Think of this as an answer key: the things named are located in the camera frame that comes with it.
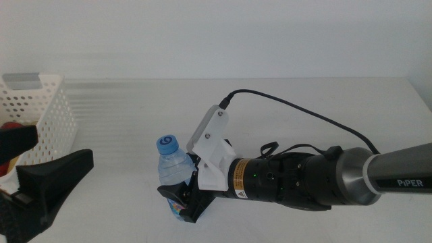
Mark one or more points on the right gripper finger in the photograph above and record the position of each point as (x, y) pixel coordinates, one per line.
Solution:
(193, 161)
(173, 195)

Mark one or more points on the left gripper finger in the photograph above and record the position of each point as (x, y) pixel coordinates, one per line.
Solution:
(54, 179)
(17, 141)

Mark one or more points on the red soda can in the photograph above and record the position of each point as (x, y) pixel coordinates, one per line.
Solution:
(10, 126)

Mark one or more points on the blue-capped water bottle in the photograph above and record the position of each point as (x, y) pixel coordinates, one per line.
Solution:
(173, 165)

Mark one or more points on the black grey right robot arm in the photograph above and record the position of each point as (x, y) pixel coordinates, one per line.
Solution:
(337, 179)

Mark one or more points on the white perforated plastic basket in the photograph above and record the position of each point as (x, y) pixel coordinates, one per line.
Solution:
(54, 111)

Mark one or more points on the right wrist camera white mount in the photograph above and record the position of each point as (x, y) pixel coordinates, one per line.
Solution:
(212, 145)

